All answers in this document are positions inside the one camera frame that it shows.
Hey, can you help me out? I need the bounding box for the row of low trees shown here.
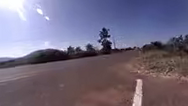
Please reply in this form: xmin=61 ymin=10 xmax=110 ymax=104
xmin=64 ymin=42 xmax=98 ymax=60

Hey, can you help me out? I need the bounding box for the tall dark tree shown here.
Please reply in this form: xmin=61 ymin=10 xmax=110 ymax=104
xmin=95 ymin=26 xmax=114 ymax=54

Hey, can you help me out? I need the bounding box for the pole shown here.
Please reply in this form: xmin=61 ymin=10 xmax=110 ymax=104
xmin=111 ymin=36 xmax=118 ymax=51

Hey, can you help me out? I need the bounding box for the grey asphalt road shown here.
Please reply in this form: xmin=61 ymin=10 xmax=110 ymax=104
xmin=0 ymin=44 xmax=188 ymax=106

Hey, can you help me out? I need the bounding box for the dark hill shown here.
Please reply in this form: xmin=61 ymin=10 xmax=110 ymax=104
xmin=0 ymin=46 xmax=71 ymax=69

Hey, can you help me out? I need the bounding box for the white painted edge line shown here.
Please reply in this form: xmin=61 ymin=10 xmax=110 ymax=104
xmin=126 ymin=78 xmax=146 ymax=106

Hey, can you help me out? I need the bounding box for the row of bushes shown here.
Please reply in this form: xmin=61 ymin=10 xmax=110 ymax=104
xmin=140 ymin=33 xmax=188 ymax=59

